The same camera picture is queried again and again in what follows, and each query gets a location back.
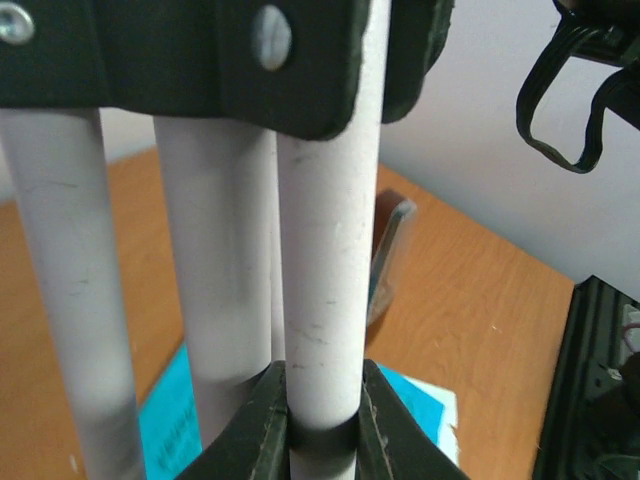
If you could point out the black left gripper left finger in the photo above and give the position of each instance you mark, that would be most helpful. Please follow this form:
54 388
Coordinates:
254 443

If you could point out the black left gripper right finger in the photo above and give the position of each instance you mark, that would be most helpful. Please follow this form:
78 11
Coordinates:
391 445

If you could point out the white music sheet paper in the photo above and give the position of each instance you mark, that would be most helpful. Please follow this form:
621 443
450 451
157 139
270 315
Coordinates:
447 436

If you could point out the blue music sheet folder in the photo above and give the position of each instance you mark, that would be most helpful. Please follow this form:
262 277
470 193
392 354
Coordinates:
169 425

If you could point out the clear plastic metronome cover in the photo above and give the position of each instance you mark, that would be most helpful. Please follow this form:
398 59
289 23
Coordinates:
388 259

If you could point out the white tripod music stand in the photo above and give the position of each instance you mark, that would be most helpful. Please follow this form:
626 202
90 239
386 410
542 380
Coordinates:
267 117

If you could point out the brown wooden metronome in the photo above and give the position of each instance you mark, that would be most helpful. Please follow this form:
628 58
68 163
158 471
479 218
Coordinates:
386 202

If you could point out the black enclosure frame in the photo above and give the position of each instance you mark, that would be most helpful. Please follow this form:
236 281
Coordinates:
591 425

